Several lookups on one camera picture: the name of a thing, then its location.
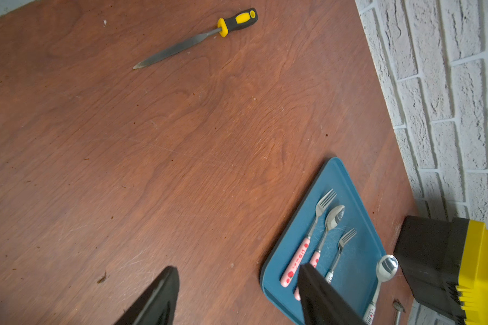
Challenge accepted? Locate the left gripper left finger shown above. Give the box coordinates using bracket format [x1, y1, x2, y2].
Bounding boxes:
[115, 265, 180, 324]

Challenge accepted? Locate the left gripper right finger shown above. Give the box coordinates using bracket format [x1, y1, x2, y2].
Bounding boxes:
[298, 264, 364, 325]

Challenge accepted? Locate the white handled fork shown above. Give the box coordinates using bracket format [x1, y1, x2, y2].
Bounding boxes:
[325, 228, 357, 284]

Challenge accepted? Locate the white handled spoon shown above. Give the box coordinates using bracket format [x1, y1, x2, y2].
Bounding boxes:
[363, 255, 399, 325]

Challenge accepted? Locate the pink handled spoon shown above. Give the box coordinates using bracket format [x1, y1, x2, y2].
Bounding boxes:
[293, 204, 346, 301]

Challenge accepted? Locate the pink handled fork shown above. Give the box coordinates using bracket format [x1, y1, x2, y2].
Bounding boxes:
[280, 189, 336, 287]

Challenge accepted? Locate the teal plastic tray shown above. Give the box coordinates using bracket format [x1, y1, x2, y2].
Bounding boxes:
[260, 157, 386, 324]

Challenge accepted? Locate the yellow black toolbox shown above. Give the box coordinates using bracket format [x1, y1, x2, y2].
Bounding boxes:
[394, 216, 488, 324]

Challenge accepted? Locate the yellow black handled file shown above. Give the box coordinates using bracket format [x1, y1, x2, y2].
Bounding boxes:
[132, 8, 258, 70]

